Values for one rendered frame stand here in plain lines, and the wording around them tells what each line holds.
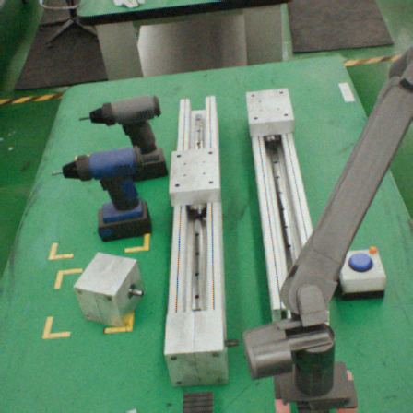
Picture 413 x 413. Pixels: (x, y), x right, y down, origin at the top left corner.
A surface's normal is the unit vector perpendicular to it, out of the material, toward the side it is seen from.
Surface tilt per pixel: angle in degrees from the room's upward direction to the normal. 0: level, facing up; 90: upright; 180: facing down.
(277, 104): 0
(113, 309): 90
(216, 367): 90
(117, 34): 90
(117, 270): 0
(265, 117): 0
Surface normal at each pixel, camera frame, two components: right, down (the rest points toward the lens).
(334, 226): 0.04, -0.15
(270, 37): 0.01, 0.63
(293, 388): -0.11, -0.77
